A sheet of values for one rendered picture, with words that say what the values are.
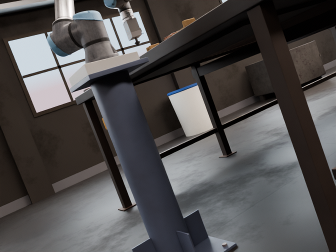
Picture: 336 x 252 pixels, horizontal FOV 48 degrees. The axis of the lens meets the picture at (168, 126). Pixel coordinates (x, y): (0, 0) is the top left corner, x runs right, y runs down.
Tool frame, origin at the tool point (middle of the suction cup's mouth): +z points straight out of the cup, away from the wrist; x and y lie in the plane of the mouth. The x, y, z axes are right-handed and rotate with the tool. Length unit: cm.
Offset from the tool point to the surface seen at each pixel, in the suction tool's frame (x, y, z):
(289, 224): -9, -77, 103
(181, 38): 9, -76, 14
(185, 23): 1, -68, 8
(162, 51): 12, -59, 15
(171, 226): 37, -63, 85
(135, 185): 44, -59, 63
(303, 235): -5, -90, 103
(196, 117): -143, 279, 79
